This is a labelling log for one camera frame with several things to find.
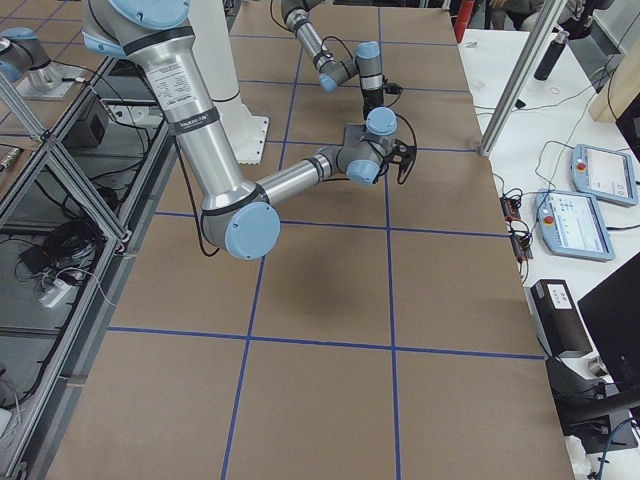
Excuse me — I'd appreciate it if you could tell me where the black power supply box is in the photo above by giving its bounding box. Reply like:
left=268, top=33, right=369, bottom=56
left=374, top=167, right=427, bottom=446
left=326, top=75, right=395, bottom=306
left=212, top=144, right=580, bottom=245
left=530, top=279, right=592, bottom=358

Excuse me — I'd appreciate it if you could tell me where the red cylinder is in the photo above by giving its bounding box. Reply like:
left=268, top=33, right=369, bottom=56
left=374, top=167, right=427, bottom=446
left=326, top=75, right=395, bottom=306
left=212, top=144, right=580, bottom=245
left=454, top=0, right=475, bottom=44

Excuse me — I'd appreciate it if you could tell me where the teach pendant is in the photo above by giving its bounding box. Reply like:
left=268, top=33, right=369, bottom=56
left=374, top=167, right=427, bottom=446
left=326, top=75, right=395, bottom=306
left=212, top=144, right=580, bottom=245
left=570, top=144, right=639, bottom=207
left=535, top=189, right=615, bottom=262

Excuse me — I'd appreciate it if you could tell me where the black monitor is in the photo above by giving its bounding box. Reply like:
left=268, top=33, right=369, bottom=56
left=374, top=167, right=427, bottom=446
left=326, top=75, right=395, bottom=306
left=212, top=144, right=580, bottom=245
left=578, top=254, right=640, bottom=390

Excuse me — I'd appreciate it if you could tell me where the near teach pendant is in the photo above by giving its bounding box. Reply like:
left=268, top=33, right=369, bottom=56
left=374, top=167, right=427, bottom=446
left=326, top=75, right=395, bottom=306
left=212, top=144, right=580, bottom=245
left=535, top=189, right=615, bottom=262

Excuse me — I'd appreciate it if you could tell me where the pink and grey towel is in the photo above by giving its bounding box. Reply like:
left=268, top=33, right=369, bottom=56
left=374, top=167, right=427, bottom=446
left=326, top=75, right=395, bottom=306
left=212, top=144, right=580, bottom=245
left=343, top=123, right=367, bottom=148

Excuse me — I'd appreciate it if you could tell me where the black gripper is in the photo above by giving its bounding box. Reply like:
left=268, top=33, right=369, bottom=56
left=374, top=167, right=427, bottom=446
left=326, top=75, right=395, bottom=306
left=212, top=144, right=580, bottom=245
left=361, top=89, right=384, bottom=116

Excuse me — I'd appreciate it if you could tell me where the far teach pendant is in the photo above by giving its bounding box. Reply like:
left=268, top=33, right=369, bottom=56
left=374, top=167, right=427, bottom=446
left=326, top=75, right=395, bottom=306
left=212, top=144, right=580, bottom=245
left=570, top=144, right=639, bottom=207

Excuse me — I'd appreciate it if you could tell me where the aluminium frame post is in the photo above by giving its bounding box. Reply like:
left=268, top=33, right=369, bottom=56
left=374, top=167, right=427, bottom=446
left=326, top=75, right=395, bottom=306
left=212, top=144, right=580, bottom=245
left=479, top=0, right=566, bottom=157

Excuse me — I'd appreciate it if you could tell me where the black water bottle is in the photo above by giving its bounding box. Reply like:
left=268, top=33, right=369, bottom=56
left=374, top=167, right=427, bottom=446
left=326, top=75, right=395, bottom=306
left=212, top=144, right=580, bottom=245
left=533, top=30, right=570, bottom=81

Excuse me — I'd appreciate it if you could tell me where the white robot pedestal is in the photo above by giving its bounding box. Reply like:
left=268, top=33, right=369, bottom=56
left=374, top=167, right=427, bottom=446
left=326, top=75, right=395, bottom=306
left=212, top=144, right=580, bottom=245
left=189, top=0, right=269, bottom=165

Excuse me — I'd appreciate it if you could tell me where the white power strip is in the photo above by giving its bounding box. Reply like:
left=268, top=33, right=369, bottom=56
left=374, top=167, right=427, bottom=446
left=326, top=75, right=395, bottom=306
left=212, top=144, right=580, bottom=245
left=39, top=279, right=71, bottom=308

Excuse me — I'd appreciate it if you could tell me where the wooden board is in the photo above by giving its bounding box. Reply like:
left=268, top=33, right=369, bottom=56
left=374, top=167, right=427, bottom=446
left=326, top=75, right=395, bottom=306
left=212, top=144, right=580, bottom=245
left=589, top=41, right=640, bottom=123

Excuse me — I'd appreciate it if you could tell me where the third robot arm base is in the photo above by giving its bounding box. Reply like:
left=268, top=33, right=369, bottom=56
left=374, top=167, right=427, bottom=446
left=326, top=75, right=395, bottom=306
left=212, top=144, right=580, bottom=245
left=1, top=27, right=71, bottom=101

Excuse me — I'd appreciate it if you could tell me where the electronics circuit board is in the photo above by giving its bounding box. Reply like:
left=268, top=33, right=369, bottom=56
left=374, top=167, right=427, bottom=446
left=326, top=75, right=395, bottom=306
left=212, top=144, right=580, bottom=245
left=500, top=195, right=533, bottom=264

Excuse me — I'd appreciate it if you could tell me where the black monitor stand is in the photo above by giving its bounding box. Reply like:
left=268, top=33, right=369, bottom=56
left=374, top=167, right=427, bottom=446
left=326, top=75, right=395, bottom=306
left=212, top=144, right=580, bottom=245
left=545, top=358, right=639, bottom=454

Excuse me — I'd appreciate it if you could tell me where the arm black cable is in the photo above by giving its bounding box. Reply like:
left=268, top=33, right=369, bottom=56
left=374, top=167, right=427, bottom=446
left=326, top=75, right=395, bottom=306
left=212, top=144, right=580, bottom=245
left=269, top=0, right=357, bottom=64
left=372, top=113, right=418, bottom=185

